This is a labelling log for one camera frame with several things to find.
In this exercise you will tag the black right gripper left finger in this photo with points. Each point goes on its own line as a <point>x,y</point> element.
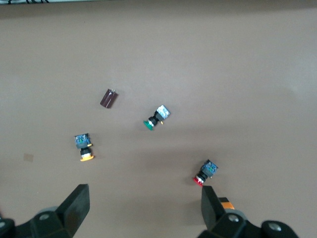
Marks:
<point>74,205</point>

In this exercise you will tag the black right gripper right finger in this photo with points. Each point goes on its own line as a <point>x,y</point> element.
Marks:
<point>210,205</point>

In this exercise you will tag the yellow push button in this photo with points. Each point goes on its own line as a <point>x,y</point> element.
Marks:
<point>84,146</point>

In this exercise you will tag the red push button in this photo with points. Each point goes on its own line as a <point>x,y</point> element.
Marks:
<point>205,173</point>

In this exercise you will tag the green push button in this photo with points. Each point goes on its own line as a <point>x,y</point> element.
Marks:
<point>156,117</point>

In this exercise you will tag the orange box with black base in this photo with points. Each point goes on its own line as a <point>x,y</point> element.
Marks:
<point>227,205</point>

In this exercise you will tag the dark red capacitor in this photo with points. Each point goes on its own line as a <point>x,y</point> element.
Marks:
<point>109,98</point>

